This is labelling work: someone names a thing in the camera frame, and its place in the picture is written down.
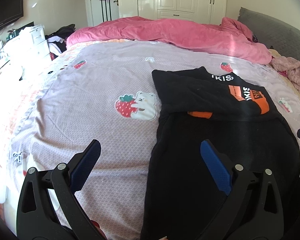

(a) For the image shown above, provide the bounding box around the black long-sleeve shirt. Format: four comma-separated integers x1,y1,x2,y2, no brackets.
140,67,300,239

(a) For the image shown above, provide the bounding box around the dark clothes pile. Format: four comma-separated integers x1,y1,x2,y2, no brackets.
45,24,76,57

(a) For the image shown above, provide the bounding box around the fluffy pink garment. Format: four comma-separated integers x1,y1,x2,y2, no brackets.
270,56,300,92

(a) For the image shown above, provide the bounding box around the grey quilted headboard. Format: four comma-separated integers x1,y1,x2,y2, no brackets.
238,7,300,61

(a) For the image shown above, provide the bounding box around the pink quilt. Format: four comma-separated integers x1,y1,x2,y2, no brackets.
66,16,271,64

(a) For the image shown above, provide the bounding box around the lilac patterned bed sheet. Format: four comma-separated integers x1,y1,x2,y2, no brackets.
5,41,300,239

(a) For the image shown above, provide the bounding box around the white drawer cabinet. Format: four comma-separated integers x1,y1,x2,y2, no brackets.
0,24,53,80

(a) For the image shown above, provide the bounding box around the black wall television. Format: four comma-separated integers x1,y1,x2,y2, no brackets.
0,0,24,31

